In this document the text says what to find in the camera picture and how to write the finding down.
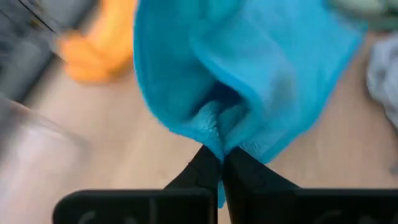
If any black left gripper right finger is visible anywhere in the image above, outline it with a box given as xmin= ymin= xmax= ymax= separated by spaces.
xmin=221 ymin=146 xmax=300 ymax=224

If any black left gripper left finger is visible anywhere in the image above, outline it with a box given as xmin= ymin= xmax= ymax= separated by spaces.
xmin=164 ymin=145 xmax=223 ymax=190

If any blue microfiber towel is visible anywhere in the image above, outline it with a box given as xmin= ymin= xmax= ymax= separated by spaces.
xmin=132 ymin=0 xmax=365 ymax=209

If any orange microfiber towel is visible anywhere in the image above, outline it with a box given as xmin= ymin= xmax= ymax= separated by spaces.
xmin=58 ymin=0 xmax=138 ymax=84

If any grey microfiber towel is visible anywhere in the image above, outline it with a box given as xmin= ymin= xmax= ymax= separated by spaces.
xmin=366 ymin=32 xmax=398 ymax=129

